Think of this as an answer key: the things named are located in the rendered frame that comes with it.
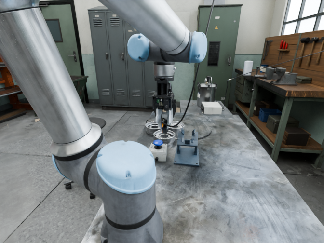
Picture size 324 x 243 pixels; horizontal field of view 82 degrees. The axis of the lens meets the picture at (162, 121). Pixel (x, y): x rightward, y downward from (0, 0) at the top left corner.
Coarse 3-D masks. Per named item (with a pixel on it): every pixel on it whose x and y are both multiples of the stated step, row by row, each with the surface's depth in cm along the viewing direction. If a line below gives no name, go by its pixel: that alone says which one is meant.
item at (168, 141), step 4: (156, 132) 93; (160, 132) 94; (168, 132) 94; (172, 132) 93; (160, 136) 90; (164, 136) 93; (168, 136) 90; (164, 140) 85; (168, 140) 86; (172, 140) 87; (168, 144) 87
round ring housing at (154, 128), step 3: (147, 123) 103; (150, 123) 105; (153, 123) 105; (156, 123) 105; (147, 126) 101; (150, 126) 101; (153, 126) 103; (156, 126) 103; (147, 129) 98; (150, 129) 96; (153, 129) 96; (156, 129) 96; (159, 129) 96; (147, 132) 100; (150, 132) 97; (153, 132) 96
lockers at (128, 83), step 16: (96, 16) 328; (112, 16) 325; (96, 32) 338; (112, 32) 335; (128, 32) 331; (96, 48) 349; (112, 48) 345; (96, 64) 360; (112, 64) 356; (128, 64) 352; (144, 64) 348; (112, 80) 367; (128, 80) 363; (144, 80) 359; (112, 96) 380; (128, 96) 375; (144, 96) 371
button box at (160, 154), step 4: (152, 144) 79; (164, 144) 79; (152, 148) 76; (156, 148) 75; (160, 148) 76; (164, 148) 76; (152, 152) 74; (156, 152) 74; (160, 152) 74; (164, 152) 73; (156, 156) 74; (160, 156) 74; (164, 156) 74; (156, 160) 74; (160, 160) 75; (164, 160) 75
